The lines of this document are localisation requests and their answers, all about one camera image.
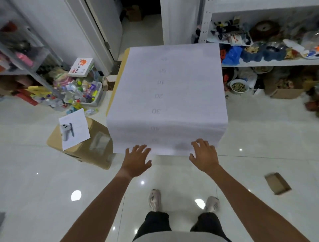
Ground person's right hand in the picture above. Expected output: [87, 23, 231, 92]
[189, 139, 220, 173]

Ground person's left hand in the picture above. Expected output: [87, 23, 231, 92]
[120, 145, 152, 178]

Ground person's left forearm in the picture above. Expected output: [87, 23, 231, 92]
[60, 168, 135, 242]

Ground person's right forearm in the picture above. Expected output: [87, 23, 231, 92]
[206, 165, 311, 242]

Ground large brown cardboard box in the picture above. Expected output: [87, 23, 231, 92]
[47, 117, 114, 170]

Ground person's left white shoe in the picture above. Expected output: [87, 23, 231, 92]
[149, 189, 162, 212]

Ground person's white shoe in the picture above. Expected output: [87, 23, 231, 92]
[149, 189, 162, 212]
[205, 196, 220, 213]

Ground person's right white shoe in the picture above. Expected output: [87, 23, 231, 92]
[205, 196, 220, 213]

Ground large white numbered paper sheet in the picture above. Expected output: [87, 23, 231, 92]
[106, 43, 229, 156]

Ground small white paper sheet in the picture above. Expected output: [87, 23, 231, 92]
[59, 108, 91, 151]

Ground black shorts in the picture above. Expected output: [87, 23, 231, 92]
[133, 211, 233, 242]

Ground white game controller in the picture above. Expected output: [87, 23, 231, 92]
[60, 123, 75, 142]

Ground white bowl of beans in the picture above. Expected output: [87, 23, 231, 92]
[229, 79, 250, 94]

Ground small flat cardboard box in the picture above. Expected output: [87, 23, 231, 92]
[264, 172, 292, 195]

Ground clear bin of plastic bottles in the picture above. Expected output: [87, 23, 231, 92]
[51, 77, 103, 112]

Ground white shirt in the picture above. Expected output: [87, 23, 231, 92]
[133, 230, 225, 242]

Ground open brown cardboard box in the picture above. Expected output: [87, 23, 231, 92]
[270, 88, 304, 100]

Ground blue plastic bag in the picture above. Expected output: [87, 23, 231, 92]
[221, 46, 243, 66]

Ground white orange printed box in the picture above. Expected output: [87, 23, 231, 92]
[67, 58, 94, 77]

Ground white metal shelf unit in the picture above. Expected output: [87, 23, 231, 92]
[198, 0, 319, 68]

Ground blue moulded tray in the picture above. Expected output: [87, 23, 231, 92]
[240, 45, 286, 62]

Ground yellow plastic toy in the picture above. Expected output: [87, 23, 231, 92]
[27, 85, 52, 98]

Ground metal bowl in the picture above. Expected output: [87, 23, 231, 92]
[265, 42, 287, 53]

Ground white door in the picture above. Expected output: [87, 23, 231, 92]
[64, 0, 123, 77]

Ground brown round basket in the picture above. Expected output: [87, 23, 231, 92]
[250, 20, 281, 41]

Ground cardboard box behind doorway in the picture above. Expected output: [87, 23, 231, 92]
[125, 5, 143, 22]

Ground clear acrylic display cabinet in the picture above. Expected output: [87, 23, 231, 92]
[0, 0, 66, 100]

